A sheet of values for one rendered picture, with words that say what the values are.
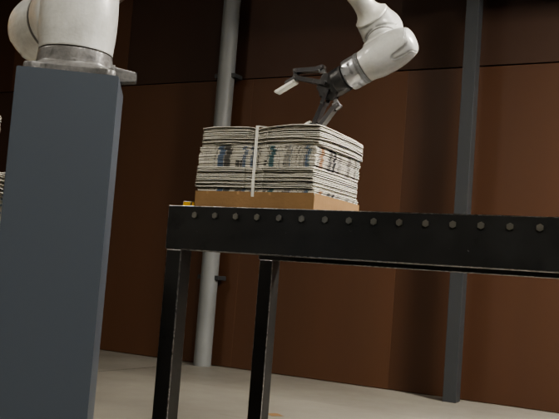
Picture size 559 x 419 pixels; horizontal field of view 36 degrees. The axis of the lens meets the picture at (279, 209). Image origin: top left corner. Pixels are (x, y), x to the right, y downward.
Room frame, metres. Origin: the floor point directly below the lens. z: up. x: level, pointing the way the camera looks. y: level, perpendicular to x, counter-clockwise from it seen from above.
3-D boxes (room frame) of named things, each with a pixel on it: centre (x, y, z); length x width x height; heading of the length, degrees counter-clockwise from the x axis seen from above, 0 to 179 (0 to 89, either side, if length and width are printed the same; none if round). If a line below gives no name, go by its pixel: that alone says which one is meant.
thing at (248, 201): (2.46, 0.01, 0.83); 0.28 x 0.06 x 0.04; 150
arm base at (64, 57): (1.80, 0.43, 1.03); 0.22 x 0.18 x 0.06; 97
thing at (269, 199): (2.40, -0.09, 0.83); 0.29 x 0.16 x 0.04; 150
